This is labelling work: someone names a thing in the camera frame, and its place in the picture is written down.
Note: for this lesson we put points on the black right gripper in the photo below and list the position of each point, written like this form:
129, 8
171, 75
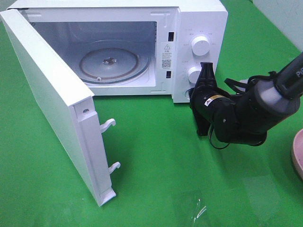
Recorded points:
207, 100

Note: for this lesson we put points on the round microwave door button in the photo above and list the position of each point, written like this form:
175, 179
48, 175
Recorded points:
187, 94

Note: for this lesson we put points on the pink plate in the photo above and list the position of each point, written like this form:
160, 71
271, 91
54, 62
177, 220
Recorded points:
297, 153

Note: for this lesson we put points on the white microwave door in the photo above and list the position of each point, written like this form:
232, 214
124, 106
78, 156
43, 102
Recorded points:
67, 104

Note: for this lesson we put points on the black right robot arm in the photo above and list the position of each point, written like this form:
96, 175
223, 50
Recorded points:
257, 105

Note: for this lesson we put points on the lower white microwave knob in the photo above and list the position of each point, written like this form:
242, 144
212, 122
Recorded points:
193, 74

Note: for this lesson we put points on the white microwave knob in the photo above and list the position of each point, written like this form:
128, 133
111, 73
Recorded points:
193, 74
200, 45

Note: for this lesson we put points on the upper white microwave knob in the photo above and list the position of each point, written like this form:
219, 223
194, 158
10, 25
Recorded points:
200, 45

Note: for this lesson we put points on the white microwave oven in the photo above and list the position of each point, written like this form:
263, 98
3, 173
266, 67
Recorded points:
168, 26

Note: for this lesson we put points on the glass microwave turntable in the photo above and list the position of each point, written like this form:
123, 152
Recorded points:
114, 61

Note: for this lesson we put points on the green table cloth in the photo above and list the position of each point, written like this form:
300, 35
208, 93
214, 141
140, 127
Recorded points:
169, 176

